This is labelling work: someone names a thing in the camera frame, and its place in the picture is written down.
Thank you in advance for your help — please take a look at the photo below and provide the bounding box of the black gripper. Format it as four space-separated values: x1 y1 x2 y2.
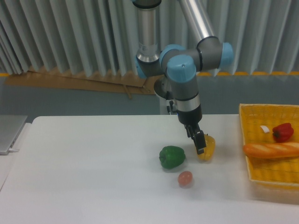
178 106 206 155

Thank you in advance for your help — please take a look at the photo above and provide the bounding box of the green bell pepper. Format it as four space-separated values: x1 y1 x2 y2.
159 146 186 169

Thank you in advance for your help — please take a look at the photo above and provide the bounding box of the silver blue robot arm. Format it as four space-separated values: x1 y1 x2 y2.
132 0 234 154

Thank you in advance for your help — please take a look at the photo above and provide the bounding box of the yellow woven basket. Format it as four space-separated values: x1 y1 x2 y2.
239 104 299 190

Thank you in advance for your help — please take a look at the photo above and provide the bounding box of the yellow bell pepper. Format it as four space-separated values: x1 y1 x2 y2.
197 134 216 161

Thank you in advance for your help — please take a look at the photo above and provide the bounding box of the brown egg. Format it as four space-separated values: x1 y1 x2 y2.
178 171 193 188

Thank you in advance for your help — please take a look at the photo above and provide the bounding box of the brown cardboard sheet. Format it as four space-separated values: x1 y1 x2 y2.
5 68 160 99

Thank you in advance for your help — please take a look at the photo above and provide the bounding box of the white paper tag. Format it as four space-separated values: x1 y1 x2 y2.
260 126 270 133

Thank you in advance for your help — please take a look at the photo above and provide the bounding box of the baguette bread loaf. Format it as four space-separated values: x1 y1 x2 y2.
243 142 299 159

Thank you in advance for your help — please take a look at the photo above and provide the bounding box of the red bell pepper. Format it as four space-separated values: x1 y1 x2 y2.
272 123 294 143

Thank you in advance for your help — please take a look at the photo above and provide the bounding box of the silver laptop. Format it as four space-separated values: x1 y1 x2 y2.
0 115 27 155

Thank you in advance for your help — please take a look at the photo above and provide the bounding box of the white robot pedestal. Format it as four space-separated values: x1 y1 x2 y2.
158 97 174 115

